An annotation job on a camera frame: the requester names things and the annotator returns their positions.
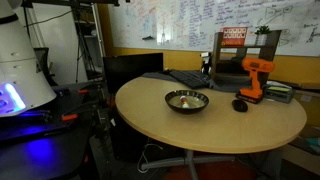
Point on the white red glue stick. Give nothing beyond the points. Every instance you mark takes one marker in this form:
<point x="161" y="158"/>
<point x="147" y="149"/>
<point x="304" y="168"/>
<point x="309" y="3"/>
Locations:
<point x="184" y="102"/>

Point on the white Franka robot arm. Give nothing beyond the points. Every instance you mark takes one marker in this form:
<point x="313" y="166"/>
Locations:
<point x="20" y="66"/>

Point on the dark ceramic bowl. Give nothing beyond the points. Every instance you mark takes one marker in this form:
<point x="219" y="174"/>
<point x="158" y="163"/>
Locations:
<point x="173" y="103"/>

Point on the black computer keyboard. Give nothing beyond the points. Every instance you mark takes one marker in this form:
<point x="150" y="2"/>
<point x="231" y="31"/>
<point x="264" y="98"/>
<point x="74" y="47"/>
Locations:
<point x="190" y="79"/>

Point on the black computer monitor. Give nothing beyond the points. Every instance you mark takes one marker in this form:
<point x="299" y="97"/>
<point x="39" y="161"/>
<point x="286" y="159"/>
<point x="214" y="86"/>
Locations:
<point x="133" y="71"/>

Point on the black whiteboard eraser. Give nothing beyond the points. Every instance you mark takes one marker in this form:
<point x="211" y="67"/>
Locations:
<point x="148" y="38"/>

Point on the dark wooden desk shelf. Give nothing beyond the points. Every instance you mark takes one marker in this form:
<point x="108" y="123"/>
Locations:
<point x="218" y="50"/>

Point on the grey metal table leg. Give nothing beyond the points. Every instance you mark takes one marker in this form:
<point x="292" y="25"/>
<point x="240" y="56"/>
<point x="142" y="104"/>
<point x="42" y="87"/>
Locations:
<point x="190" y="161"/>

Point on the black computer mouse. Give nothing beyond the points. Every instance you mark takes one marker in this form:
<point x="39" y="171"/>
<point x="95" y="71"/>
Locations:
<point x="240" y="105"/>

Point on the red printed box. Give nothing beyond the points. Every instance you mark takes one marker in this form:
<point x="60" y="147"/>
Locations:
<point x="234" y="36"/>

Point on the black tripod stand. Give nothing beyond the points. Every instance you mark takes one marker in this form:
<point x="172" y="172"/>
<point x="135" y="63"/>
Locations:
<point x="70" y="117"/>

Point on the orange black power drill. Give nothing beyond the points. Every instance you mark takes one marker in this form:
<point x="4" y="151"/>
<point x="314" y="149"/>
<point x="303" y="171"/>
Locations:
<point x="255" y="78"/>

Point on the small potted green plant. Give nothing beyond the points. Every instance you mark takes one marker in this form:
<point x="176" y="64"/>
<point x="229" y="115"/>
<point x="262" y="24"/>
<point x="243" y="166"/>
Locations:
<point x="262" y="35"/>

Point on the grey box with green top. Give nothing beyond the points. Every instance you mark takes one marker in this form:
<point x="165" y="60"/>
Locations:
<point x="278" y="93"/>

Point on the black robot workbench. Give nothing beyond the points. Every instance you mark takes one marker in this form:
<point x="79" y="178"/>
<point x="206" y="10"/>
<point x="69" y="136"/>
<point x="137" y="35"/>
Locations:
<point x="50" y="153"/>

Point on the small white black camera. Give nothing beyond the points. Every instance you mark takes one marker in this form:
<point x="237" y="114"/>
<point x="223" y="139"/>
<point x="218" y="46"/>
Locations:
<point x="206" y="61"/>

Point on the wall whiteboard with writing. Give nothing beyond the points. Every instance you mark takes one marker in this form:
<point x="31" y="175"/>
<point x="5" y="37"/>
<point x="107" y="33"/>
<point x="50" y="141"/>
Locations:
<point x="186" y="23"/>

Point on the black camera tripod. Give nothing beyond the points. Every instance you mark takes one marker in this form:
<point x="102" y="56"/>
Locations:
<point x="81" y="40"/>

